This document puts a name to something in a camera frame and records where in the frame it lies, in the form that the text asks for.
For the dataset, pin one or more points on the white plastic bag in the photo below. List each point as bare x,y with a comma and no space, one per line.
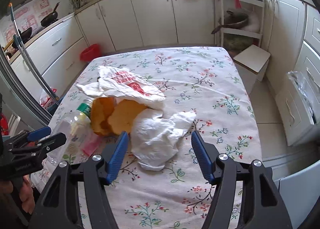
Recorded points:
154,138

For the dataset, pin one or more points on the person left hand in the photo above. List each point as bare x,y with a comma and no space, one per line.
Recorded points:
25,193

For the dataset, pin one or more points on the red lined trash bin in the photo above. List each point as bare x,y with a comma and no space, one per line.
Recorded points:
91,53

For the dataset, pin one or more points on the clear plastic bottle green label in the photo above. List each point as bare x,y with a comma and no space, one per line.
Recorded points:
76,127

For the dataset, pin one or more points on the white bag with red print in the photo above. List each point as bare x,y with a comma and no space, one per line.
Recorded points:
122,84

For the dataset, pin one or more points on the black wok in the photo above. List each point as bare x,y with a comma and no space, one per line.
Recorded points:
25,35

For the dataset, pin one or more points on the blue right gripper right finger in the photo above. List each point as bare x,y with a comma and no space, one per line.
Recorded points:
205,154

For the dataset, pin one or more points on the orange peel large piece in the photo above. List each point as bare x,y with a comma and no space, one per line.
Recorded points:
102,108

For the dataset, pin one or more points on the metal pot on trolley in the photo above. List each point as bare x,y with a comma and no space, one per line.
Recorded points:
232,20

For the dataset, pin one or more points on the white stool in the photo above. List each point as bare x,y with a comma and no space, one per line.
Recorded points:
251,65

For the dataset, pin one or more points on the yellow pink zip bag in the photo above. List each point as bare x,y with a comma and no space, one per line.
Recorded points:
81,146

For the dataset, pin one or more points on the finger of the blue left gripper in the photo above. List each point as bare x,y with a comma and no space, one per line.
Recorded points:
39,134

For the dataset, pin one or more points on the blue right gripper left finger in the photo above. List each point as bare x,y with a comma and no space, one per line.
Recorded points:
115,156

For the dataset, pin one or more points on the black frying pan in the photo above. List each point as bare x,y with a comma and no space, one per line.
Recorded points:
50,18

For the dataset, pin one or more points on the white storage trolley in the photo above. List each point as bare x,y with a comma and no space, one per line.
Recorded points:
252,33

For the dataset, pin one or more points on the floral tablecloth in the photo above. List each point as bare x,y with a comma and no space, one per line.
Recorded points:
200,79

